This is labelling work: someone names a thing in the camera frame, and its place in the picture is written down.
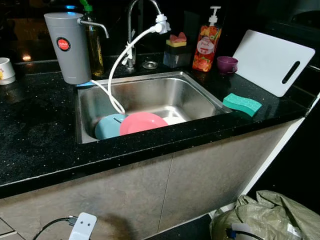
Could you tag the pink plate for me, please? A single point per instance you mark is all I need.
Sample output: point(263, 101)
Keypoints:
point(142, 123)

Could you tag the green sponge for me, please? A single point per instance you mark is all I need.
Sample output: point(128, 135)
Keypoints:
point(242, 104)

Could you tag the white cutting board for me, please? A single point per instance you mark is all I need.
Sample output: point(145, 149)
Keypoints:
point(265, 60)

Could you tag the olive green woven bag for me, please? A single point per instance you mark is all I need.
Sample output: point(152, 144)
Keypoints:
point(270, 215)

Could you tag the purple cup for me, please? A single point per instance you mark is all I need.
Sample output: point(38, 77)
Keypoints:
point(227, 65)

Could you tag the orange soap pump bottle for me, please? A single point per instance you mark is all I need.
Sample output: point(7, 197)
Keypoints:
point(206, 47)

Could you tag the white plate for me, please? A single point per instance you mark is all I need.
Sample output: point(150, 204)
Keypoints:
point(175, 120)

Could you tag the dark sponge holder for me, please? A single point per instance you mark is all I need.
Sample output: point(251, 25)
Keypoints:
point(176, 57)

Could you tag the yellow and red sponge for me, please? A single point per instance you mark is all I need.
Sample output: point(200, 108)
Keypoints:
point(176, 41)

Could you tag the stainless steel sink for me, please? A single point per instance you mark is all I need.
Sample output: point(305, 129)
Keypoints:
point(150, 95)

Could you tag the round metal counter fitting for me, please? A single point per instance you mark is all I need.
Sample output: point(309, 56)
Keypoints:
point(150, 64)

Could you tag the chrome faucet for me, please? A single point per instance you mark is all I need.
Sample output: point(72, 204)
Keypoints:
point(130, 62)

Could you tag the light blue plate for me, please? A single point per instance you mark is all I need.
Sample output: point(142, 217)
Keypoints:
point(107, 127)

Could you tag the green-capped oil bottle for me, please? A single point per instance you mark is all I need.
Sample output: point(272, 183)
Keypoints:
point(95, 55)

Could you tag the grey water filter red logo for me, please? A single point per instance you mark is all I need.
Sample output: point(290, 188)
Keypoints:
point(70, 55)

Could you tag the white printed mug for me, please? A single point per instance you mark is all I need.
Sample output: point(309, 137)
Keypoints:
point(6, 70)

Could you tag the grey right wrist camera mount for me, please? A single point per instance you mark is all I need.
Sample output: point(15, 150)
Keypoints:
point(242, 231)

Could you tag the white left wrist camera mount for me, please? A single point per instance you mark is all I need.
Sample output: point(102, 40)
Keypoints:
point(84, 227)

